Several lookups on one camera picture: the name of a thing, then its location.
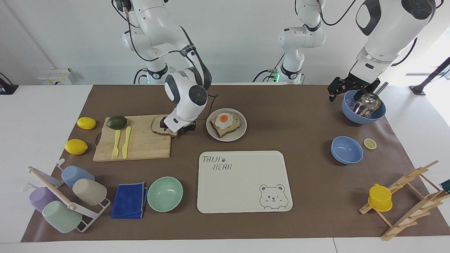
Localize metal ladle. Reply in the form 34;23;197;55
353;82;389;117

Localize black stand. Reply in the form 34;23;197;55
410;57;450;96
0;73;19;95

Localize yellow lemon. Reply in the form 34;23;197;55
77;117;96;130
65;139;88;155

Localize white wall box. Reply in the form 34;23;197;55
38;68;73;85

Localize round cream plate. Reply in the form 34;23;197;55
206;108;247;142

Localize yellow plastic fork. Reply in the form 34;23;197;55
111;129;122;160

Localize wooden dish rack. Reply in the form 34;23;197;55
359;160;450;241

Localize wooden cutting board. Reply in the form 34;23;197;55
93;115;172;162

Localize beige cup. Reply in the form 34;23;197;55
72;179;108;206

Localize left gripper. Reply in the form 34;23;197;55
328;73;380;103

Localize black cable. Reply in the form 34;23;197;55
133;68;148;85
252;53;286;83
316;0;357;27
195;93;219;121
112;0;213;90
390;37;419;67

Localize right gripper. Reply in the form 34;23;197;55
160;118;196;136

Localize small blue bowl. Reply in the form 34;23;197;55
330;136;364;164

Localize dark green avocado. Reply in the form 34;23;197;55
106;115;128;130

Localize white cup rack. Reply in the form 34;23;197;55
22;158;111;233

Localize fried egg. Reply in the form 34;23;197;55
215;112;234;130

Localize folded blue cloth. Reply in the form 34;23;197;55
111;181;149;219

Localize purple cup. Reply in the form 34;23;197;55
29;187;58;213

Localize large blue bowl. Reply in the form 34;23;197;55
342;90;386;124

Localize cream tray with bear print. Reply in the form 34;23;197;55
197;150;293;214

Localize yellow cup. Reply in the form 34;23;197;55
368;183;393;212

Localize toasted bread slice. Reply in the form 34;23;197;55
210;112;242;138

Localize yellow plastic knife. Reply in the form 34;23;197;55
122;126;132;159

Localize blue cup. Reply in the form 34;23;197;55
61;166;95;189

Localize green bowl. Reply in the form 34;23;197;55
147;176;184;213

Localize green cup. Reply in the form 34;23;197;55
42;200;83;233

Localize plain bread slice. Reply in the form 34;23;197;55
151;115;178;137

